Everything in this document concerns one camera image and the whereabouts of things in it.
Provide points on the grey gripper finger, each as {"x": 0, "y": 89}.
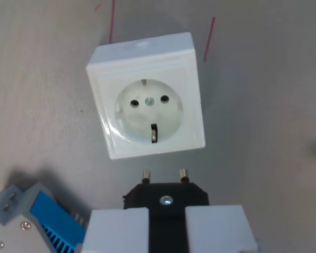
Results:
{"x": 118, "y": 232}
{"x": 218, "y": 229}

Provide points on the black two-pin power plug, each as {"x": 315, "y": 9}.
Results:
{"x": 167, "y": 224}

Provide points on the blue finned grey-capped part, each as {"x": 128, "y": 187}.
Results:
{"x": 29, "y": 221}

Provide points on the white wall socket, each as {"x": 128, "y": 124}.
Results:
{"x": 147, "y": 116}

